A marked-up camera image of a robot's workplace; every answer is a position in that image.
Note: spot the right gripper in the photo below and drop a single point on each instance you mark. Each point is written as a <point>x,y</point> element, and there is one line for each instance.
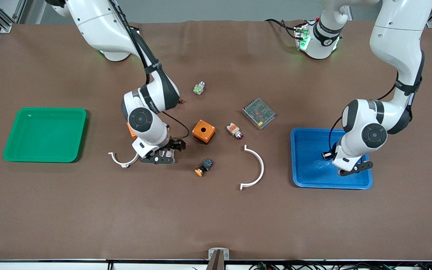
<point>174,144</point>

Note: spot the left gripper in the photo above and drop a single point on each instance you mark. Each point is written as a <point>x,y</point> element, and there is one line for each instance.
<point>326,155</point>

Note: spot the small black capacitor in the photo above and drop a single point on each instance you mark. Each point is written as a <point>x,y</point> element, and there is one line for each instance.
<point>328,156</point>

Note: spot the white red circuit breaker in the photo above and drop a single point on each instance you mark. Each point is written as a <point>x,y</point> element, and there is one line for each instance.
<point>169,153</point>

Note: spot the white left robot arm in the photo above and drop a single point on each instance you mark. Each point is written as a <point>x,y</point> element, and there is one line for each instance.
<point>399,30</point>

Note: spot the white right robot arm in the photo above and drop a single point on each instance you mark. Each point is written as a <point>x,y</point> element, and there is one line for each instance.
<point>99,26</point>

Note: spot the blue plastic tray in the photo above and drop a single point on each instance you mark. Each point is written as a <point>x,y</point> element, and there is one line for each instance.
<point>306,168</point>

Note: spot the yellow head push button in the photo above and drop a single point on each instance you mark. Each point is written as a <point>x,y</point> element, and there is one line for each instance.
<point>200,172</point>

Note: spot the red indicator orange white body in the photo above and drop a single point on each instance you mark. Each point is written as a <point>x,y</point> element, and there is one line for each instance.
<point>233,129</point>

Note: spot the metal mesh power supply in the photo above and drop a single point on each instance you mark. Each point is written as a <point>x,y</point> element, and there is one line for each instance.
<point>259,114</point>

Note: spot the brown table mat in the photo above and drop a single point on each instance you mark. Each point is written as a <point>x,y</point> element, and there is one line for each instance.
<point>88,217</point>

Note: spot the green plastic tray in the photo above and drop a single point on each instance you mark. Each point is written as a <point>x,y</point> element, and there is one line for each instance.
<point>43,135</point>

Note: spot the orange button enclosure box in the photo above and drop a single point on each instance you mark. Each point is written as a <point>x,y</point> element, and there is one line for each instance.
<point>131,131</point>
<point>208,132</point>

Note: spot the small white curved bracket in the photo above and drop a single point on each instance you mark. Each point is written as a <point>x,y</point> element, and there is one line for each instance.
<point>120,162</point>

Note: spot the green white switch module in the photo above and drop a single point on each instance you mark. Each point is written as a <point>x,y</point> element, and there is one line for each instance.
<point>198,89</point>

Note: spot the large white curved bracket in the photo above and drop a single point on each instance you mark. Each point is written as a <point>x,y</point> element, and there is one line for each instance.
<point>261,168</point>

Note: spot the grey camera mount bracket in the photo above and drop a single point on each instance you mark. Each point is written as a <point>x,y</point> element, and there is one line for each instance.
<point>211,253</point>

